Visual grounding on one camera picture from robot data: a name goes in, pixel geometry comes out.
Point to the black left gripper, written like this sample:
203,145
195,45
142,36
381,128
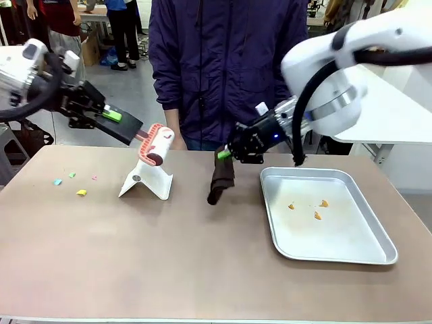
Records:
76,101

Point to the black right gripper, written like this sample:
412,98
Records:
260,135

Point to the dark brown cloth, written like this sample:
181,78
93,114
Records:
222,179

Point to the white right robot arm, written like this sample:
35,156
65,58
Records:
371,27

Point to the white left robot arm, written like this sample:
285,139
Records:
13,69

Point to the person's right forearm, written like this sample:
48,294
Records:
173,121

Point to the person's right hand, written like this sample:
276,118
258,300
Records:
180,142

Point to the blue plastic bag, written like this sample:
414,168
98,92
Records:
108,56

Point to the brown cardboard box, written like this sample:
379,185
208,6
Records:
90,49

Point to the small orange food crumb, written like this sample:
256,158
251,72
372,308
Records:
291,206

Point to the white folded roller stand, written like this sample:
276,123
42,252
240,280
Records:
152,184

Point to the bystander in black trousers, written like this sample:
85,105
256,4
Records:
123,33

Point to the yellow paper scrap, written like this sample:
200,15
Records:
81,192

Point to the blue paper scrap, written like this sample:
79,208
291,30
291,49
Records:
57,182

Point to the person in purple jacket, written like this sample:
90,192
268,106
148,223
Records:
219,67

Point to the bystander in grey trousers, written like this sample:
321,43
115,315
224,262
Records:
64,30

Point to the wide orange food crumb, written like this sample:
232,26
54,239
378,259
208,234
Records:
324,203

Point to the tall orange food crumb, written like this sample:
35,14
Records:
317,216

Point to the wooden background desk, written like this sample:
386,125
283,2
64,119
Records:
92,15

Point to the silver metal baking tray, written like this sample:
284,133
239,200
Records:
324,229

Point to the bystander in dark clothes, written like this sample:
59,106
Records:
17,20

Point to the large white side table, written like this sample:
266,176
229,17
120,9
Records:
388,111

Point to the bystander in grey top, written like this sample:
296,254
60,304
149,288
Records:
341,11

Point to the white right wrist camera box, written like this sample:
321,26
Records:
262,108

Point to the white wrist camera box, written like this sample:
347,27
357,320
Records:
262,108
71,60

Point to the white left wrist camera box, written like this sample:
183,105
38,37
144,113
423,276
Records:
71,60

